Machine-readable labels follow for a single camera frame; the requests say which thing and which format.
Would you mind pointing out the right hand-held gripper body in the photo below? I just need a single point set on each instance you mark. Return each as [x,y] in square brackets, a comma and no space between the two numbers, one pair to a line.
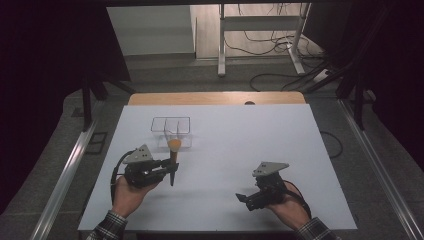
[268,186]

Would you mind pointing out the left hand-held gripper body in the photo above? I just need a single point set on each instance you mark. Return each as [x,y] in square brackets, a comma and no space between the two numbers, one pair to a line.
[141,168]

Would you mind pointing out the clear acrylic organizer box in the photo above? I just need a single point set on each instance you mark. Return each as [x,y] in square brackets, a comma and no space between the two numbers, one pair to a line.
[171,128]

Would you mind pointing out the person's right hand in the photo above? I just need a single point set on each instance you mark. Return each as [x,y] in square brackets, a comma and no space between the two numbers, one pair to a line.
[289,208]

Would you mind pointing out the person's left hand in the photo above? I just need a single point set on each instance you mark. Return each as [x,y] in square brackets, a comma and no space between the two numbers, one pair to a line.
[130,196]

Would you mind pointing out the white table cover sheet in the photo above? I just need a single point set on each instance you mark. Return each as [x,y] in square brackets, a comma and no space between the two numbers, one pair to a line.
[226,180]

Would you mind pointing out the black floor plate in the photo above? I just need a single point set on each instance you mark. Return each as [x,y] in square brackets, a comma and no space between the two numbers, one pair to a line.
[96,142]

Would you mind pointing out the wooden table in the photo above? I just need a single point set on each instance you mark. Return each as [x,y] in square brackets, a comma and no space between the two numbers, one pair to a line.
[216,98]

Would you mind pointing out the black metal stand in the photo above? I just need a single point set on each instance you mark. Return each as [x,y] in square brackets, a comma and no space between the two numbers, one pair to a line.
[87,100]
[358,100]

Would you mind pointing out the white power strip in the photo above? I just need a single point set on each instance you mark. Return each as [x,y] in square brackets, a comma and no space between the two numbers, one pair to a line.
[321,76]

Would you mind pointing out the white panel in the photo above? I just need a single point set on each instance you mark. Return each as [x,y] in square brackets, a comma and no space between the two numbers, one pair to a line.
[150,30]

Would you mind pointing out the dark curtain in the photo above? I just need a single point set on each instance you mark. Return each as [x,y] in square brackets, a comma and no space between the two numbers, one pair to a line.
[396,66]
[43,66]

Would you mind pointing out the aluminium rail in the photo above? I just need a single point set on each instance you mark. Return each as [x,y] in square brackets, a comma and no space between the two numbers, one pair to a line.
[380,166]
[66,173]

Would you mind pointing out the white metal desk frame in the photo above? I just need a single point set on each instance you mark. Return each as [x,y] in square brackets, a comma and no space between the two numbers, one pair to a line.
[260,23]

